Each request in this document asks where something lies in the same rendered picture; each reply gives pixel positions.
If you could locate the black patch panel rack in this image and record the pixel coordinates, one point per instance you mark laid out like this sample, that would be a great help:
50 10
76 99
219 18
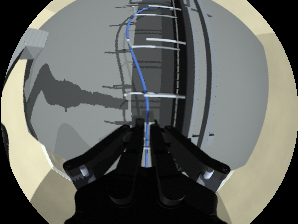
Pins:
183 68

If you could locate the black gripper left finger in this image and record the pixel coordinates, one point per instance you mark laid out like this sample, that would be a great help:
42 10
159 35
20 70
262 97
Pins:
94 163

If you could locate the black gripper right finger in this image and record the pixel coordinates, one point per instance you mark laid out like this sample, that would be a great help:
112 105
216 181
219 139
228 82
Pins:
191 159

